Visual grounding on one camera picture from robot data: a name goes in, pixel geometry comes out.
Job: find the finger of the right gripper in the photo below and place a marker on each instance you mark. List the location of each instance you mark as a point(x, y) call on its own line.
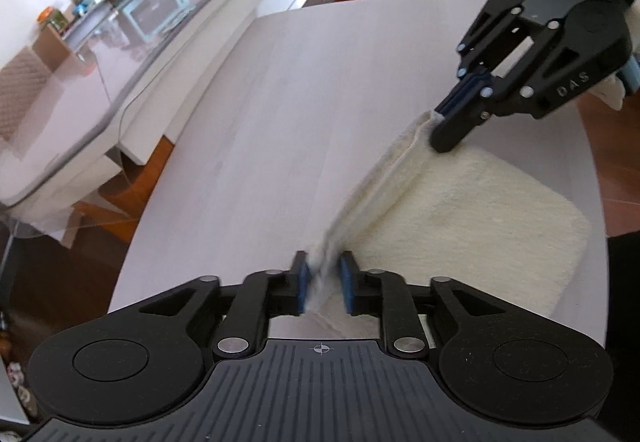
point(496, 32)
point(511, 99)

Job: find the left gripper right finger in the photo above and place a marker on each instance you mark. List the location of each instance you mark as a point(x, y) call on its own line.
point(497, 360)

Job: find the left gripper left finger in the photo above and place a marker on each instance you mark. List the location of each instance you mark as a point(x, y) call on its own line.
point(144, 360)

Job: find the cream terry towel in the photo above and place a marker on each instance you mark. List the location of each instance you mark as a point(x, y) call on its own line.
point(466, 214)

